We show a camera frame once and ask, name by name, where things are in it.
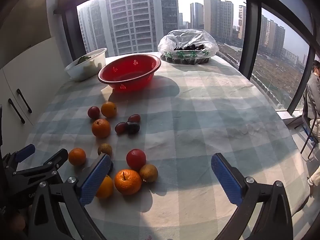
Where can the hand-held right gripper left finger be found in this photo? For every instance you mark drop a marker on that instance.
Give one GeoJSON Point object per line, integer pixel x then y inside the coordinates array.
{"type": "Point", "coordinates": [96, 180]}

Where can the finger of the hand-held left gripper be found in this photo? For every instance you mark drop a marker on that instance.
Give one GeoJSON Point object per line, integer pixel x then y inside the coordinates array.
{"type": "Point", "coordinates": [25, 152]}
{"type": "Point", "coordinates": [56, 158]}

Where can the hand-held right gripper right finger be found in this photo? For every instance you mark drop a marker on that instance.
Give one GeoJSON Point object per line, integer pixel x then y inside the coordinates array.
{"type": "Point", "coordinates": [226, 180]}

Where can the orange with stem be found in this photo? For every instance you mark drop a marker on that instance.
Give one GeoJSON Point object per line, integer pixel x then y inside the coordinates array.
{"type": "Point", "coordinates": [127, 182]}

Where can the small brown longan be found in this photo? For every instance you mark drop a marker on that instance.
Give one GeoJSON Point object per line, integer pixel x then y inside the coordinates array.
{"type": "Point", "coordinates": [104, 149]}
{"type": "Point", "coordinates": [148, 173]}

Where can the red plastic colander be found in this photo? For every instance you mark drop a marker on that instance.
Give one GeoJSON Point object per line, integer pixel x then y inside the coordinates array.
{"type": "Point", "coordinates": [130, 72]}

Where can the dark purple plum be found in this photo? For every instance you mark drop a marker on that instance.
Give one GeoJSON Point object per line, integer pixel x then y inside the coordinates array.
{"type": "Point", "coordinates": [133, 128]}

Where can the checkered tablecloth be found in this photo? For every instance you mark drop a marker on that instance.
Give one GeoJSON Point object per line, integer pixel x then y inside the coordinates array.
{"type": "Point", "coordinates": [200, 120]}

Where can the white cabinet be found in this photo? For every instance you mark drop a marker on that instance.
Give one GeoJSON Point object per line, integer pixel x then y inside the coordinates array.
{"type": "Point", "coordinates": [37, 80]}

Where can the dark chair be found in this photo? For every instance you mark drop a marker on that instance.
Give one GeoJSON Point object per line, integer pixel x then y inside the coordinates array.
{"type": "Point", "coordinates": [305, 122]}

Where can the green leafy vegetables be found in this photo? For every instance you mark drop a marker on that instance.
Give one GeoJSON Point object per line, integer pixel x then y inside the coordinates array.
{"type": "Point", "coordinates": [83, 59]}

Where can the white plastic bowl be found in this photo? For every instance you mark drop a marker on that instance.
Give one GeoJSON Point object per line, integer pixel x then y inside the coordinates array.
{"type": "Point", "coordinates": [96, 61]}

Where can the pile of dark cherries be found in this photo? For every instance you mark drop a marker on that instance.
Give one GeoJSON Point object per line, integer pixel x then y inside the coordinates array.
{"type": "Point", "coordinates": [190, 47]}

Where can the clear plastic bag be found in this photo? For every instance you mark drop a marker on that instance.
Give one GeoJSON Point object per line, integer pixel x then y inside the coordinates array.
{"type": "Point", "coordinates": [186, 37]}

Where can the dark window frame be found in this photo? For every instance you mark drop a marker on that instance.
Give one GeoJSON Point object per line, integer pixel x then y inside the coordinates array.
{"type": "Point", "coordinates": [253, 30]}

